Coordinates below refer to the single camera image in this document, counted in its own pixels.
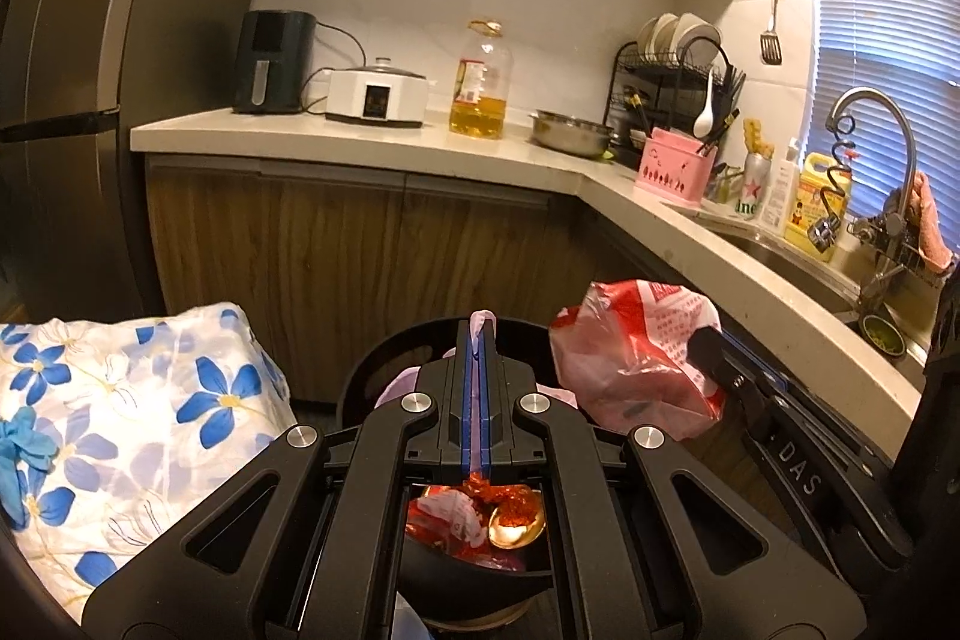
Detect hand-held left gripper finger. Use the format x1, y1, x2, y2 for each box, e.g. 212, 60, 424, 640
81, 319, 482, 640
480, 319, 857, 640

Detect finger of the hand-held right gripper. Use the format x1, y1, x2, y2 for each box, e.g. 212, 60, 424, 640
686, 325, 914, 575
720, 338, 899, 507

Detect purple plastic bag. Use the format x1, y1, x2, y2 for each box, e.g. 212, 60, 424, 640
373, 308, 581, 485

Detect black round bin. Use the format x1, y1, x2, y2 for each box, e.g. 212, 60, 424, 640
335, 313, 602, 620

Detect red and white wrapper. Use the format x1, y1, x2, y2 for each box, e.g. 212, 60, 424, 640
406, 488, 490, 560

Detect red and white plastic bag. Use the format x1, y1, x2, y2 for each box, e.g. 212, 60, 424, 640
548, 279, 728, 444

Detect green bowl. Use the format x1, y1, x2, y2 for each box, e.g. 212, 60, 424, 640
861, 310, 910, 359

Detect gold shiny spoon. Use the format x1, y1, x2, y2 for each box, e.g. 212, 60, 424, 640
486, 501, 546, 552

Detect steel sink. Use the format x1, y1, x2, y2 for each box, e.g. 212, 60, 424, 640
705, 218, 935, 387

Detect kitchen counter with wooden cabinets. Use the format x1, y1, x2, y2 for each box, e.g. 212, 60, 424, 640
130, 106, 932, 461

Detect pink cloth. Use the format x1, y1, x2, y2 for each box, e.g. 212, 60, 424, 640
910, 170, 955, 275

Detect yellow detergent bottle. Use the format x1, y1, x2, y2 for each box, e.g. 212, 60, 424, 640
783, 152, 854, 260

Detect white detergent bottle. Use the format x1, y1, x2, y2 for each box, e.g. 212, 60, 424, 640
760, 137, 803, 230

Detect green and silver drink can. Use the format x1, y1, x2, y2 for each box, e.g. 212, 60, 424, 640
733, 152, 774, 223

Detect steel basin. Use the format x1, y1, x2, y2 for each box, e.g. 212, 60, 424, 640
528, 109, 613, 156

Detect pink utensil holder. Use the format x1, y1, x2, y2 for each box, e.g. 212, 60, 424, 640
634, 127, 719, 209

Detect yellow twisted brush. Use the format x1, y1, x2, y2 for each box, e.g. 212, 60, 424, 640
742, 118, 775, 159

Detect cooking oil bottle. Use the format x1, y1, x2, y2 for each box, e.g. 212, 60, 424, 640
448, 18, 516, 141

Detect white electric cooker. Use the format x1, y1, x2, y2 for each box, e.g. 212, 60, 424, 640
324, 56, 431, 128

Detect steel faucet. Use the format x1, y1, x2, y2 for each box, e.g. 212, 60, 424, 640
805, 87, 921, 305

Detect blue floral tablecloth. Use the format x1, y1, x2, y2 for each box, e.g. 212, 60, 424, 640
0, 301, 298, 627

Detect white ladle spoon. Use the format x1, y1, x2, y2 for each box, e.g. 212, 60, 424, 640
691, 68, 719, 139

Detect bundle of black chopsticks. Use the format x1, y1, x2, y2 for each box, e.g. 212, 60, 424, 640
696, 65, 749, 155

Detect black dish rack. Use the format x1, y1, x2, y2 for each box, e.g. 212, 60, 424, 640
610, 14, 748, 163

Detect window blinds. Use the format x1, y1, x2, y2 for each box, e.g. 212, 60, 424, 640
804, 0, 960, 221

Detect hanging metal spatula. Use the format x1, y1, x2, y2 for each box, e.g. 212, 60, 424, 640
759, 0, 786, 66

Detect black air fryer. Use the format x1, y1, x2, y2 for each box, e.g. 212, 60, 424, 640
232, 9, 318, 115

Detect row of white dishes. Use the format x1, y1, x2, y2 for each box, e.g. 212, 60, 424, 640
637, 11, 725, 73

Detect blue cloth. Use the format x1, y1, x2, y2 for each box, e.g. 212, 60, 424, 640
0, 405, 60, 531

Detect grey refrigerator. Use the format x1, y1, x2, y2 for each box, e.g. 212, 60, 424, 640
0, 0, 280, 327

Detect black power cable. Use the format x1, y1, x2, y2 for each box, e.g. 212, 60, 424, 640
301, 20, 370, 115

